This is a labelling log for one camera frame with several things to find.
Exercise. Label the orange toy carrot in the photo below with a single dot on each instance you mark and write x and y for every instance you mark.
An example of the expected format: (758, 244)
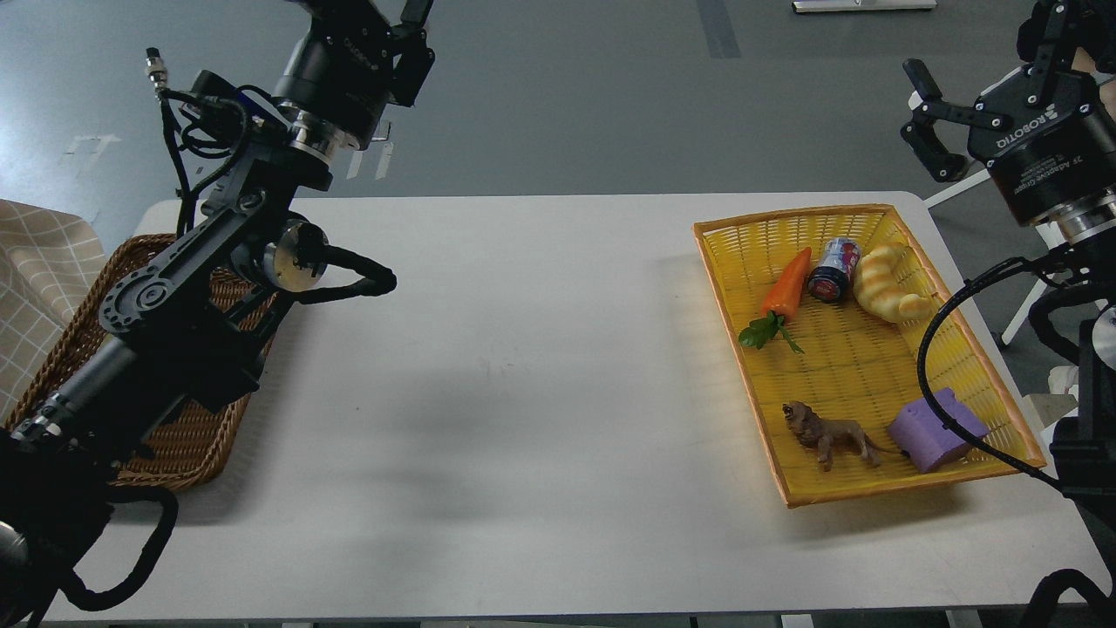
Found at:
(780, 307)

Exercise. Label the white chair frame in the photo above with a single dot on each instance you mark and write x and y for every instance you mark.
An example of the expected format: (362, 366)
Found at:
(1041, 282)

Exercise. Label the small soda can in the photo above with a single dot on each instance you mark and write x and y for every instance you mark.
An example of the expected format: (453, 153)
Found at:
(832, 278)

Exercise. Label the brown toy lion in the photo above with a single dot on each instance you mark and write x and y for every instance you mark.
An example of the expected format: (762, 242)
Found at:
(824, 436)

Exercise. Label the purple foam block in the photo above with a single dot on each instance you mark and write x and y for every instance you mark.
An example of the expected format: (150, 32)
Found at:
(929, 443)

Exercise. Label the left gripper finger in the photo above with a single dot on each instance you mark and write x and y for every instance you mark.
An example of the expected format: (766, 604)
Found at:
(415, 57)

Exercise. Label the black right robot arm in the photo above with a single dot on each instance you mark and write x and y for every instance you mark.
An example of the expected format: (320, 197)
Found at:
(1074, 320)

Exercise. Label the beige checkered cloth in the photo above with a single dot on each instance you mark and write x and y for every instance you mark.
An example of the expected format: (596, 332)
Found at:
(49, 260)

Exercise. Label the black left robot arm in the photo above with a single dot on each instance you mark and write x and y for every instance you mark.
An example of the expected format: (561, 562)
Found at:
(193, 323)

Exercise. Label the brown wicker basket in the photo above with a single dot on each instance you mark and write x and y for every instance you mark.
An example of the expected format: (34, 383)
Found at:
(193, 447)

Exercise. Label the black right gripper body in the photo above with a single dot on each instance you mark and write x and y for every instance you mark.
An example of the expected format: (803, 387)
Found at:
(1045, 158)

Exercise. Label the white stand base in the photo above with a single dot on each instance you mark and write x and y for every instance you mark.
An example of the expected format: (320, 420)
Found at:
(835, 6)

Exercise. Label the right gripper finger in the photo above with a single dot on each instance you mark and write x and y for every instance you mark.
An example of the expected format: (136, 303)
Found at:
(1060, 36)
(929, 108)

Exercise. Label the toy croissant bread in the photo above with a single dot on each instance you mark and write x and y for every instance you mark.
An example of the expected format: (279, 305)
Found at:
(877, 290)

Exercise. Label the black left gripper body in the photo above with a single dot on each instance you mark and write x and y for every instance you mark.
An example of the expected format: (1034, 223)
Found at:
(342, 69)

